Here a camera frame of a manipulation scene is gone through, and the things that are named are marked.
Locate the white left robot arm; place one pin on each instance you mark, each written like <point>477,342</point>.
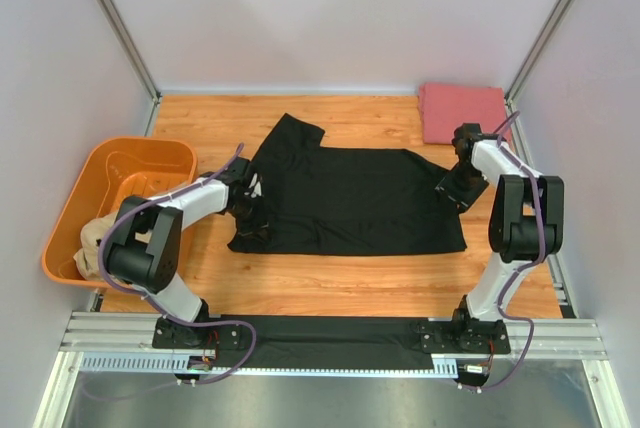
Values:
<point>140,253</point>

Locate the folded red t shirt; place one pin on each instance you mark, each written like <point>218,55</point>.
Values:
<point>444,107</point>

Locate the aluminium frame rail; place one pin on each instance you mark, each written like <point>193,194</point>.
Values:
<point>122,342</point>

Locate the aluminium corner post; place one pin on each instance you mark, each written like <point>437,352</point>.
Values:
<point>550,26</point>
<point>118,26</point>

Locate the black t shirt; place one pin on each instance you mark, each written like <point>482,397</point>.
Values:
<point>348,201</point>

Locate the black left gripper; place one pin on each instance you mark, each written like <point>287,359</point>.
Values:
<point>260,223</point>

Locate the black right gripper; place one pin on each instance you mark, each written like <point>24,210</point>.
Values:
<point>461,199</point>

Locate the orange plastic basket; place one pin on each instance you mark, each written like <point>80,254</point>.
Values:
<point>114,170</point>

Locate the right aluminium corner post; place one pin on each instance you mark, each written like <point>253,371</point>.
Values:
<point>550,26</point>

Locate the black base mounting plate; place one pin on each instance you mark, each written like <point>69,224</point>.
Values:
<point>326,343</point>

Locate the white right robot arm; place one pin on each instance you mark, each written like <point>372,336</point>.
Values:
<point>525,226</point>

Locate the left aluminium corner post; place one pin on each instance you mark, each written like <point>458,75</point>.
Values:
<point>118,26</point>

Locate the beige t shirt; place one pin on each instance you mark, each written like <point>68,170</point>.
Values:
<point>86,258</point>

